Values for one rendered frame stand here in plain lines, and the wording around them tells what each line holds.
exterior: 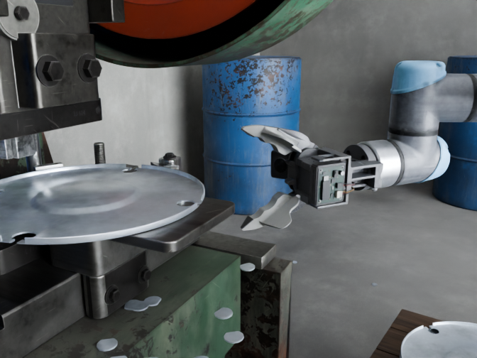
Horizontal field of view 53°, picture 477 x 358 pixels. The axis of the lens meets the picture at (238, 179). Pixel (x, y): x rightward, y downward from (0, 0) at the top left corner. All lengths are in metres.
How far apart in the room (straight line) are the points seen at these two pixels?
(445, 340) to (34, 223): 0.83
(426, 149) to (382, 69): 3.01
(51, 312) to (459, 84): 0.64
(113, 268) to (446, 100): 0.53
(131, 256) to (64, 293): 0.09
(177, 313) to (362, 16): 3.37
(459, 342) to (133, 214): 0.76
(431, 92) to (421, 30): 2.97
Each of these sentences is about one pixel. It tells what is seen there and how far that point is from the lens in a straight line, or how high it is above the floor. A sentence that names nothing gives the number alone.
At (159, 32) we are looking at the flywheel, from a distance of 0.93.
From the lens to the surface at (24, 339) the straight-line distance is 0.58.
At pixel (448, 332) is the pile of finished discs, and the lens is 1.14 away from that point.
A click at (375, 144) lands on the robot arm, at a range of 0.76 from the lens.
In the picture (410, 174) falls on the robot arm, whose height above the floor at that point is 0.77.
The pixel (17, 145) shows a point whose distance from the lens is 0.68.
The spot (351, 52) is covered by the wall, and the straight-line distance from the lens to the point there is 3.84.
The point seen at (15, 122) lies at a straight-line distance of 0.61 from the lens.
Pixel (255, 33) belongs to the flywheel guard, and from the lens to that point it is 0.80.
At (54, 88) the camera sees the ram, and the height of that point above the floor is 0.92.
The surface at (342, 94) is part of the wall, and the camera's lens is 3.87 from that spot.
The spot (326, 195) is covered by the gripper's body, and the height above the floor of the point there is 0.76.
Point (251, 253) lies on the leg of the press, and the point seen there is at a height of 0.64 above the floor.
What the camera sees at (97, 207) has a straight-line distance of 0.57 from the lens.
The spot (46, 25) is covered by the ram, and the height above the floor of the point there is 0.98.
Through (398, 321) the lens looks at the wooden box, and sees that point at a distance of 1.21.
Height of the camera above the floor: 0.97
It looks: 16 degrees down
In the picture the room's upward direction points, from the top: straight up
